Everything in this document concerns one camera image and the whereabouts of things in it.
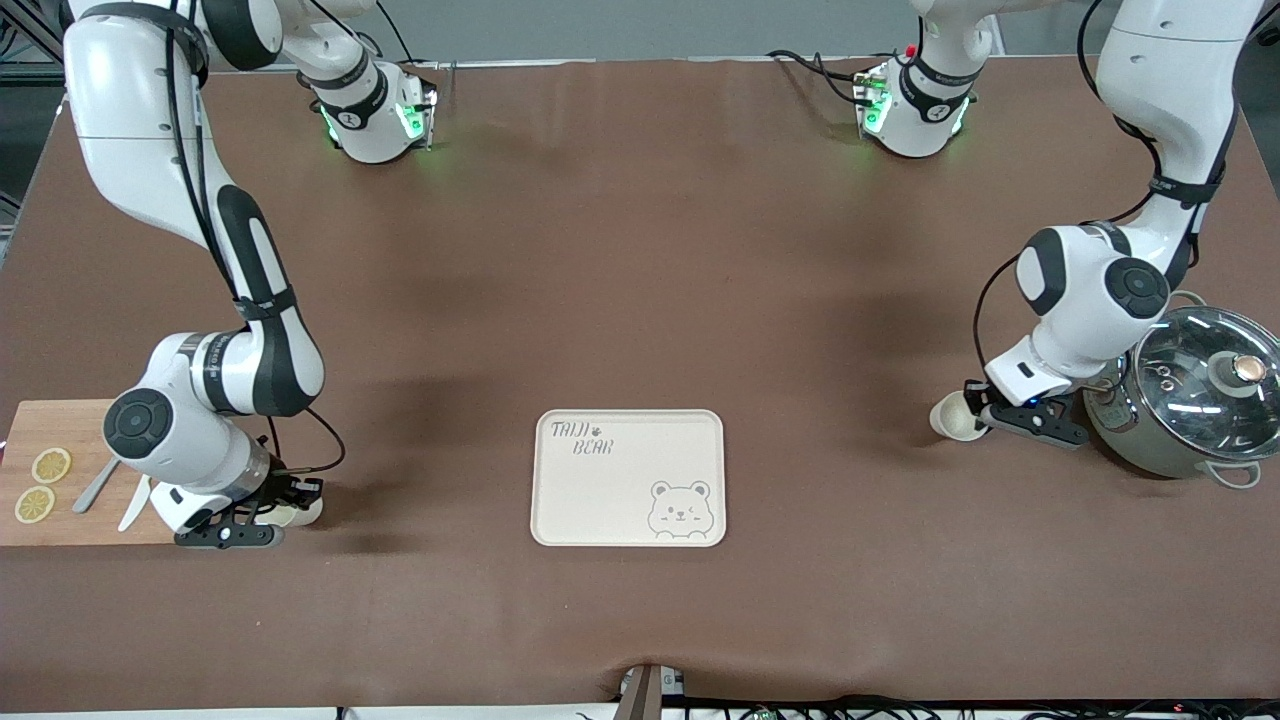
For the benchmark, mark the glass pot lid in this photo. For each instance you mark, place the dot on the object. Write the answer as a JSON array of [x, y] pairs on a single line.
[[1190, 400]]

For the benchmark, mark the wooden cutting board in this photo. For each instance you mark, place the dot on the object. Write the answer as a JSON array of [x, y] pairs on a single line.
[[40, 430]]

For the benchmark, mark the yellow lemon slice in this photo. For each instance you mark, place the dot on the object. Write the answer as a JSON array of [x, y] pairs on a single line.
[[34, 504], [51, 465]]

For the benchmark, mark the white plastic cup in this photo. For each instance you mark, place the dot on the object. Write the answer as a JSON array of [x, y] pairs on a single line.
[[305, 513], [950, 418]]

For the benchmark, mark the brown table cover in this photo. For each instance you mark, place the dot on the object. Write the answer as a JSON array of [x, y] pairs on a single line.
[[640, 250]]

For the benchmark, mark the grey-green cooking pot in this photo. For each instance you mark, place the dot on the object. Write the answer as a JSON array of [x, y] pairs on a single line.
[[1150, 455]]

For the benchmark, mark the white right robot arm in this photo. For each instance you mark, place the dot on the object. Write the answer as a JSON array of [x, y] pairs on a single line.
[[130, 120]]

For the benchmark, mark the beige bear print tray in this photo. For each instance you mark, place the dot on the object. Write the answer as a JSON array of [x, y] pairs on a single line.
[[620, 490]]

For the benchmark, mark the white plastic knife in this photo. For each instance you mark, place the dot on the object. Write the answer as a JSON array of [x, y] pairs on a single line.
[[130, 515]]

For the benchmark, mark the aluminium frame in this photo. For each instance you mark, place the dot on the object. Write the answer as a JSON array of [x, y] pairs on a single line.
[[35, 22]]

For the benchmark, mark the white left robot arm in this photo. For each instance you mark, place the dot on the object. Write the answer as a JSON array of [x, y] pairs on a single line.
[[1160, 90]]

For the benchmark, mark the grey plastic knife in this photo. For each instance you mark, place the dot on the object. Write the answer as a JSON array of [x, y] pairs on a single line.
[[90, 495]]

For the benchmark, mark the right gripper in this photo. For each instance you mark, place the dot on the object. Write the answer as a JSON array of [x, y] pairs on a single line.
[[283, 489]]

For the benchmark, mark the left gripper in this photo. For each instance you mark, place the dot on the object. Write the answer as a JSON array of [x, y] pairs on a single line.
[[973, 399]]

